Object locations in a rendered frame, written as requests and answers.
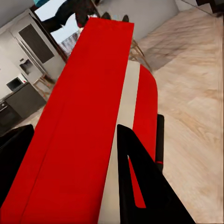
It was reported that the radio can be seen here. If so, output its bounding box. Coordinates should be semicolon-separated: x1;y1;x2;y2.
0;12;165;224

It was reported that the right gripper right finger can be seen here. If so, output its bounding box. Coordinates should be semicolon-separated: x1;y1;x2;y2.
117;124;196;224

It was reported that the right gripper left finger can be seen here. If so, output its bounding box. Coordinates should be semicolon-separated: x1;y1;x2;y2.
0;125;35;208

